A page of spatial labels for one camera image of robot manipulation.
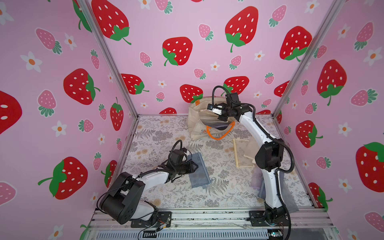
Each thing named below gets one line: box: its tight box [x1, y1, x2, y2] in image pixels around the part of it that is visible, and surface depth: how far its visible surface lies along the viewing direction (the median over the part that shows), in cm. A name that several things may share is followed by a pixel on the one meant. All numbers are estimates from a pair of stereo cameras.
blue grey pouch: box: [187, 152, 212, 189], surface depth 92 cm
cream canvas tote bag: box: [188, 97, 236, 141], surface depth 100 cm
